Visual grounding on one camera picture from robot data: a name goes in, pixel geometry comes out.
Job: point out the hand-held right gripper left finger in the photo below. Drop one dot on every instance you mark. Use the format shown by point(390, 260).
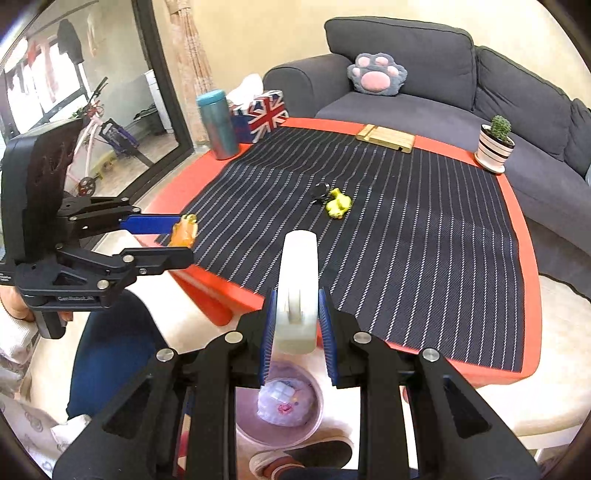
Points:
point(269, 337)

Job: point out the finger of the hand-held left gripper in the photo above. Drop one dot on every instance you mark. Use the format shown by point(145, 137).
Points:
point(161, 259)
point(147, 224)

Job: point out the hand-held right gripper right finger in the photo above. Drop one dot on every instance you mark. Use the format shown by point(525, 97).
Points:
point(328, 332)

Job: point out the orange toy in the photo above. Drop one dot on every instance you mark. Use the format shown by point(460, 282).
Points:
point(184, 230)

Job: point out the white rectangular case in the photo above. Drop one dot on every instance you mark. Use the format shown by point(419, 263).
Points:
point(299, 277)

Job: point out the pink trash bin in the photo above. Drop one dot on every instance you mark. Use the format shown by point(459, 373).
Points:
point(251, 427)

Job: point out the person's left forearm white sleeve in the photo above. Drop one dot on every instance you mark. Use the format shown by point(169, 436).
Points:
point(14, 350)

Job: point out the person's left hand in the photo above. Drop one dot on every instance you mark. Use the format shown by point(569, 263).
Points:
point(14, 307)

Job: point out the clear bin bag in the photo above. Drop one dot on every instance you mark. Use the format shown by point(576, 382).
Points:
point(277, 413)

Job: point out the pink bicycle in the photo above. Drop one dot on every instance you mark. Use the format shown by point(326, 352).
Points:
point(92, 138)

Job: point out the person's leg blue jeans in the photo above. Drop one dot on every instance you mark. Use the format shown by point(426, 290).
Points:
point(115, 341)

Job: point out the teal thermos bottle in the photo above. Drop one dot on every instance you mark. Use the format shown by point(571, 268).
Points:
point(217, 124)

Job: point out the black shoe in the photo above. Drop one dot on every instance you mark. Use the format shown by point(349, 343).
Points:
point(318, 454)

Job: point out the white cabinet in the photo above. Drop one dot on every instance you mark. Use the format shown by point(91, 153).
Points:
point(159, 101)

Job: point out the yellow duck toy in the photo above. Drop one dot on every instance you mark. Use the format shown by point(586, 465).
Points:
point(339, 203)

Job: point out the black striped table mat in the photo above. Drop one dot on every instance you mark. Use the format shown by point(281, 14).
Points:
point(415, 230)

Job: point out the flag print tissue box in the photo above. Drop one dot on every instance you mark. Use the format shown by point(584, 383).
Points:
point(263, 117)

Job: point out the dark hanging garment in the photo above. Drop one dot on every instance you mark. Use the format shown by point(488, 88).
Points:
point(70, 39)

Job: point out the white tissue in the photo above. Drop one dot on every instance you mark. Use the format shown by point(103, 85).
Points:
point(244, 90)

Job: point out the patterned curtain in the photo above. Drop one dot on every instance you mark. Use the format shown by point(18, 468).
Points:
point(189, 60)

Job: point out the wooden phone stand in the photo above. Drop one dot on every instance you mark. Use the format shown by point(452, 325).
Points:
point(388, 137)

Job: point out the red table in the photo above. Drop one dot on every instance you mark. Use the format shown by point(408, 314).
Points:
point(526, 258)

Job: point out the grey rug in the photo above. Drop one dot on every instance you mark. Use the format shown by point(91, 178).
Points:
point(563, 258)

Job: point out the potted cactus striped pot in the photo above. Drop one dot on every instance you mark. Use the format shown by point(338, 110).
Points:
point(495, 145)

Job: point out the grey paw cushion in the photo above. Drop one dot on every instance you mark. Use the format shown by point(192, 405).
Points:
point(376, 74)

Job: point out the grey sofa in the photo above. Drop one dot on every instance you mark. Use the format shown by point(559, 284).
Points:
point(438, 60)

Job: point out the black door frame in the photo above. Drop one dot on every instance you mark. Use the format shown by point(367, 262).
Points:
point(159, 69)

